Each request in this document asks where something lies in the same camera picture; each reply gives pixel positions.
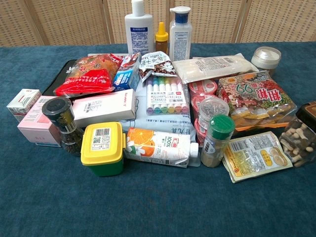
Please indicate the clear-lidded beige round jar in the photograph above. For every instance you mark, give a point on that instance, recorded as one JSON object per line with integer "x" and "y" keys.
{"x": 266, "y": 60}

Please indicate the red snack bag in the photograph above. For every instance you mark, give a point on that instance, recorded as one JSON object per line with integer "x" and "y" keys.
{"x": 86, "y": 75}

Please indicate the large white-blue bag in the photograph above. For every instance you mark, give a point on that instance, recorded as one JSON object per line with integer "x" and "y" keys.
{"x": 160, "y": 122}

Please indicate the red cup pack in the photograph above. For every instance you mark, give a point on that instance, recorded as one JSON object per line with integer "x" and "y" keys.
{"x": 201, "y": 93}

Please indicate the black-capped pepper grinder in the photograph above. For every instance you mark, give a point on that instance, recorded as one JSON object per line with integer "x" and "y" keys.
{"x": 65, "y": 123}

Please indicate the white lotion bottle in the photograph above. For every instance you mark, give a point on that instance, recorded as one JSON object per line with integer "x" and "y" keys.
{"x": 139, "y": 29}

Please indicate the coffee mint candy bag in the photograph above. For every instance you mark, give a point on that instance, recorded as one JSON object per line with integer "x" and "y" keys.
{"x": 156, "y": 64}

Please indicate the woven folding screen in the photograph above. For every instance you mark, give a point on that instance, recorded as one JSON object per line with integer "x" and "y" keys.
{"x": 74, "y": 22}

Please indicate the white rice noodle packet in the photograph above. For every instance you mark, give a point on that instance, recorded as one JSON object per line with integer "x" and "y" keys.
{"x": 212, "y": 66}

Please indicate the small honey squeeze bottle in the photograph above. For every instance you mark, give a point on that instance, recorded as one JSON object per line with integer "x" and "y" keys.
{"x": 161, "y": 38}

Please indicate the sunflower seed cup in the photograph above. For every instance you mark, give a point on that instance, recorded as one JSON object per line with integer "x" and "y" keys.
{"x": 212, "y": 111}

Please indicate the white red-green small carton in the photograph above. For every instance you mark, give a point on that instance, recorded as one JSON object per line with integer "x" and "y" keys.
{"x": 22, "y": 103}

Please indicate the pink cardboard box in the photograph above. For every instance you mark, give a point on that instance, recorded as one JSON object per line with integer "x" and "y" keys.
{"x": 37, "y": 121}

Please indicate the black flat case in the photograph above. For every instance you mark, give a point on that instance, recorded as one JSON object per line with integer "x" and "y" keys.
{"x": 58, "y": 79}

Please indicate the pastel highlighter marker pack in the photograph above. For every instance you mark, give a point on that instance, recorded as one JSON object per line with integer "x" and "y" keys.
{"x": 165, "y": 96}

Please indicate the yellow-white flat sachet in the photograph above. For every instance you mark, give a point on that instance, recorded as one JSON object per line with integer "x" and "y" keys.
{"x": 256, "y": 156}

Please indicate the green-capped spice bottle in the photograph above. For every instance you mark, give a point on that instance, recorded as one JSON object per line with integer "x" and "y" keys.
{"x": 217, "y": 140}

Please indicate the orange juice carton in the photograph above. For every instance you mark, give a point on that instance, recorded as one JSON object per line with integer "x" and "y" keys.
{"x": 158, "y": 148}

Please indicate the long white pink box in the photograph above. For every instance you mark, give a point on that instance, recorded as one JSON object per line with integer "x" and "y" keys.
{"x": 105, "y": 107}

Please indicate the blue table cloth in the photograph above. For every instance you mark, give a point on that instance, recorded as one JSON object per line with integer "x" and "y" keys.
{"x": 158, "y": 202}

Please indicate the mixed grain cracker bag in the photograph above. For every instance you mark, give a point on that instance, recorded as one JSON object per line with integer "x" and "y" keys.
{"x": 256, "y": 101}

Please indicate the white blue-capped pump bottle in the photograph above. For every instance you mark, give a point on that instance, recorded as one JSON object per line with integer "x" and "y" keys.
{"x": 180, "y": 37}

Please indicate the black-lidded transparent snack jar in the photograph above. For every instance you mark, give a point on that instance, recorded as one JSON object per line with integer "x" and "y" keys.
{"x": 300, "y": 135}

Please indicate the blue toothpaste box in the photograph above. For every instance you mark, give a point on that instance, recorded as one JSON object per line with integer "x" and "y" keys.
{"x": 126, "y": 74}

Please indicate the yellow-lidded green container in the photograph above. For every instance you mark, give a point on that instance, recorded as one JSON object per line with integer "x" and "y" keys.
{"x": 102, "y": 148}

